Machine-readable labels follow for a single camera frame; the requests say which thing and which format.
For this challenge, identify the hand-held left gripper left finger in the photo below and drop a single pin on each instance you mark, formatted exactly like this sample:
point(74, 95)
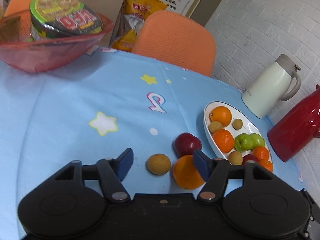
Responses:
point(126, 163)

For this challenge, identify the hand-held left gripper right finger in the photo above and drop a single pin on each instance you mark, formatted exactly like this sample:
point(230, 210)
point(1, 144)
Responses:
point(201, 163)

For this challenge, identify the large smooth orange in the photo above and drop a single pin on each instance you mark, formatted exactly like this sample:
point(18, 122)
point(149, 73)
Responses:
point(185, 173)

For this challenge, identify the mandarin orange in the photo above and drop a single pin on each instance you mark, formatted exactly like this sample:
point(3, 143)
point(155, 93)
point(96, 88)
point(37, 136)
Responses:
point(261, 153)
point(223, 140)
point(267, 165)

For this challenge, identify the brown longan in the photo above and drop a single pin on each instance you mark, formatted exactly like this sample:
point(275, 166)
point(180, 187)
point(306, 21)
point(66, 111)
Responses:
point(215, 126)
point(158, 164)
point(237, 124)
point(235, 157)

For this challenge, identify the green apple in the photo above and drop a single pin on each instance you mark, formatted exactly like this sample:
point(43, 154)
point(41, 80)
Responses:
point(243, 142)
point(258, 141)

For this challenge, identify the large dark red plum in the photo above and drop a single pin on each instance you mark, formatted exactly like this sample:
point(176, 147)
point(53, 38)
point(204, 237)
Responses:
point(250, 158)

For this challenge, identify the white plate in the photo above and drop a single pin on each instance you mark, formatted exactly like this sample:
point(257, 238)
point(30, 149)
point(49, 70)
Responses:
point(250, 127)

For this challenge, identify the small dark red plum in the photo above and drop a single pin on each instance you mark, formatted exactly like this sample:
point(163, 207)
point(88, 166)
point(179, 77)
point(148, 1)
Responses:
point(186, 143)

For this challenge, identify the blue printed tablecloth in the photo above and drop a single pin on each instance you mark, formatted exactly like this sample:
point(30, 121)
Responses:
point(75, 100)

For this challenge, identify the red thermos jug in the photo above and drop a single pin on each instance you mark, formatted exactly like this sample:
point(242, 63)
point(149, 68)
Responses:
point(295, 130)

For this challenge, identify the white thermos jug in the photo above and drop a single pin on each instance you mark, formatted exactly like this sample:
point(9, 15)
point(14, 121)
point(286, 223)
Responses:
point(267, 90)

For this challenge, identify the orange mesh chair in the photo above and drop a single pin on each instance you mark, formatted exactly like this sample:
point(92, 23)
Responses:
point(175, 42)

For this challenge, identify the pink transparent plastic bowl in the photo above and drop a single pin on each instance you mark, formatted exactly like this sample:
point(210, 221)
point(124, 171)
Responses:
point(50, 55)

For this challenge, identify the yellow snack bag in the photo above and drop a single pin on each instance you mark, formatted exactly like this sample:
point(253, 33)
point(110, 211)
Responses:
point(140, 5)

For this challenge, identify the instant noodle cup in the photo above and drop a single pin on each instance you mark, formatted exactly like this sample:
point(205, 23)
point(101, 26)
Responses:
point(62, 12)

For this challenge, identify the brown snack packet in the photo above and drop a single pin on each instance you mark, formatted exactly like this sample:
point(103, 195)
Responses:
point(10, 30)

